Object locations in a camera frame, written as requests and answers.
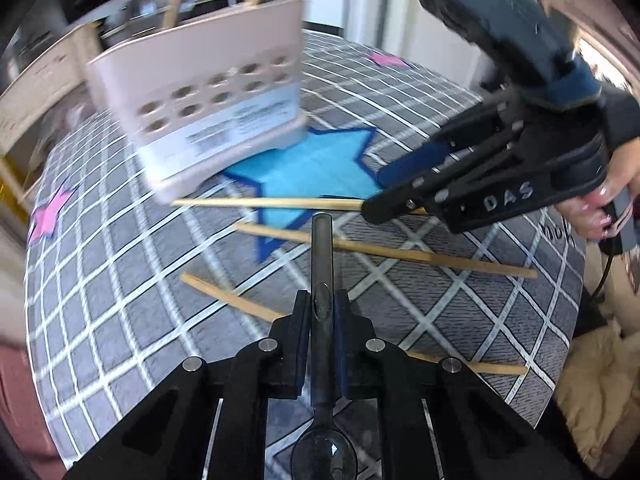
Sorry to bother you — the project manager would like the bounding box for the dark translucent plastic spoon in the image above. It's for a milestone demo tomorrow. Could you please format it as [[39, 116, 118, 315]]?
[[290, 213, 359, 480]]

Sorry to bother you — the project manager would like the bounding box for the black cable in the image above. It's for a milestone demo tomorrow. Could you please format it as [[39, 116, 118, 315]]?
[[591, 249, 617, 302]]

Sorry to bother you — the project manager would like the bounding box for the cream fluffy cloth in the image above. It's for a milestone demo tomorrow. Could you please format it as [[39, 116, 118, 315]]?
[[554, 320, 640, 477]]

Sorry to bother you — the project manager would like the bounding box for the beige plastic utensil holder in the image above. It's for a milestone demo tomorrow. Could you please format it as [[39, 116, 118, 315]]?
[[86, 0, 307, 206]]

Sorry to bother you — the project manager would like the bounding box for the cream plastic trolley rack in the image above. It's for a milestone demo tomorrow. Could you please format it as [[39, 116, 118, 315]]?
[[0, 22, 101, 211]]

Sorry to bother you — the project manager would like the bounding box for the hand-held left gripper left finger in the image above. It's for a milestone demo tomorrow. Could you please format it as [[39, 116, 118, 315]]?
[[62, 290, 311, 480]]

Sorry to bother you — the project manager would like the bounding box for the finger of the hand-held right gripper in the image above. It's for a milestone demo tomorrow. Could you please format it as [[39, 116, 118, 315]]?
[[377, 102, 521, 191], [361, 152, 501, 224]]

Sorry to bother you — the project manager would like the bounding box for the person's right hand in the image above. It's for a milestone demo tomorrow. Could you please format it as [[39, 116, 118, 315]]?
[[554, 135, 640, 241]]

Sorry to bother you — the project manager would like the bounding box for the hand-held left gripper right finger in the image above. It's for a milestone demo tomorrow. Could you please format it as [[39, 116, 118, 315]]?
[[332, 290, 581, 480]]

